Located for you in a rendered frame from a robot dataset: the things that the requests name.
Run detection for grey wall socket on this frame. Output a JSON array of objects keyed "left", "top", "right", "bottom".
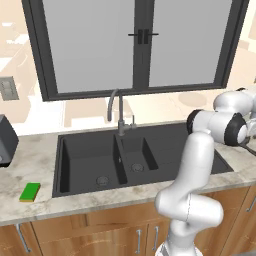
[{"left": 0, "top": 76, "right": 20, "bottom": 102}]

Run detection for dark framed window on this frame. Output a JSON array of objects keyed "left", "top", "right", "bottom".
[{"left": 21, "top": 0, "right": 251, "bottom": 102}]

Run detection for wooden cupboard door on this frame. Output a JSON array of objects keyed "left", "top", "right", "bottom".
[
  {"left": 219, "top": 186, "right": 256, "bottom": 256},
  {"left": 0, "top": 222, "right": 43, "bottom": 256},
  {"left": 30, "top": 223, "right": 149, "bottom": 256},
  {"left": 145, "top": 218, "right": 172, "bottom": 256}
]

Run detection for dark grey toaster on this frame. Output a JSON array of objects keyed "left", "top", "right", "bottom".
[{"left": 0, "top": 114, "right": 20, "bottom": 168}]

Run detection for green and yellow sponge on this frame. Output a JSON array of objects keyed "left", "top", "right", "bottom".
[{"left": 18, "top": 182, "right": 42, "bottom": 203}]

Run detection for silver cupboard handle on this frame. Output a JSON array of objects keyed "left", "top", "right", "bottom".
[
  {"left": 135, "top": 228, "right": 143, "bottom": 255},
  {"left": 152, "top": 226, "right": 161, "bottom": 252},
  {"left": 245, "top": 195, "right": 256, "bottom": 213},
  {"left": 14, "top": 223, "right": 32, "bottom": 254}
]

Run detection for grey curved tap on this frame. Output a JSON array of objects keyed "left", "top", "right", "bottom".
[{"left": 106, "top": 88, "right": 138, "bottom": 137}]

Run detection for black double sink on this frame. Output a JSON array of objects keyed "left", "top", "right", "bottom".
[{"left": 51, "top": 121, "right": 235, "bottom": 199}]

